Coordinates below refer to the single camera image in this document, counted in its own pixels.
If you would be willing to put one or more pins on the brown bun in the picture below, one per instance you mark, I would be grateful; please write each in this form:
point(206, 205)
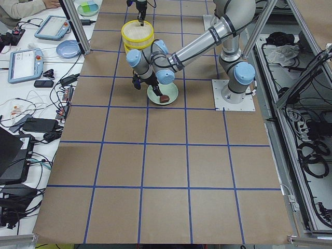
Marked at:
point(164, 99)

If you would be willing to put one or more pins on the yellow steamer basket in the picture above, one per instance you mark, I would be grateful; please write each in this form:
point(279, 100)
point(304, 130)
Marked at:
point(128, 47)
point(135, 34)

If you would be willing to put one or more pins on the metal base plate, image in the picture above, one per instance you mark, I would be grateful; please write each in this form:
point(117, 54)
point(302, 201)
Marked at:
point(208, 21)
point(226, 100)

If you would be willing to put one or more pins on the light green plate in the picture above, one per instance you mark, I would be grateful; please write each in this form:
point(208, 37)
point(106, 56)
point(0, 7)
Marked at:
point(170, 90)

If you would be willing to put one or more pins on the silver robot arm, image right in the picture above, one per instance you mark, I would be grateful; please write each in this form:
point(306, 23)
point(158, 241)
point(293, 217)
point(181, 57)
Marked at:
point(154, 66)

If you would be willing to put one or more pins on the black laptop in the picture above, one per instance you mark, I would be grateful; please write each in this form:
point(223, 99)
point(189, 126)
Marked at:
point(16, 150)

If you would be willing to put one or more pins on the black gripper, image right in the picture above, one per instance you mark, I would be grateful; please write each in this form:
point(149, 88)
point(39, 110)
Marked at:
point(152, 82)

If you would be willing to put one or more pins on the teach pendant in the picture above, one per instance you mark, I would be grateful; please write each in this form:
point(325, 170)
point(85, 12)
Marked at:
point(53, 28)
point(25, 65)

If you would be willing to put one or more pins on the metal base plate, image left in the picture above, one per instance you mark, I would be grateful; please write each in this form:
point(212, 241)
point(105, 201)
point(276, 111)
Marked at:
point(208, 21)

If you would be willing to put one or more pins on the metal base plate, image right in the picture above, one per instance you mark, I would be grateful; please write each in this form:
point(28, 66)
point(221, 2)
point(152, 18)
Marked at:
point(226, 100)

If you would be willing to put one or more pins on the aluminium frame post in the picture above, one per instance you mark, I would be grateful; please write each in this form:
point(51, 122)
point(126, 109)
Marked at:
point(72, 16)

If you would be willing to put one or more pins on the blue plate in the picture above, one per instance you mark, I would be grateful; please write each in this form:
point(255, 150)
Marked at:
point(68, 49)

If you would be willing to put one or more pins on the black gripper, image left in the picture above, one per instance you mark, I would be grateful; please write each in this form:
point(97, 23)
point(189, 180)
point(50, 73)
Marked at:
point(140, 8)

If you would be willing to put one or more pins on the teach pendant near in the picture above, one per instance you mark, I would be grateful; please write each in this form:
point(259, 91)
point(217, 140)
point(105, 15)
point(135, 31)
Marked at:
point(25, 65)

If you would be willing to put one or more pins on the teach pendant far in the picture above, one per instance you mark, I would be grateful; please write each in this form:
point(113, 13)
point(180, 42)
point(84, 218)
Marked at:
point(53, 28)

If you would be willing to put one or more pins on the black power adapter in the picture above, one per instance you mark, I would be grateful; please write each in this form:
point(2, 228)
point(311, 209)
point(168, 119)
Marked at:
point(40, 125)

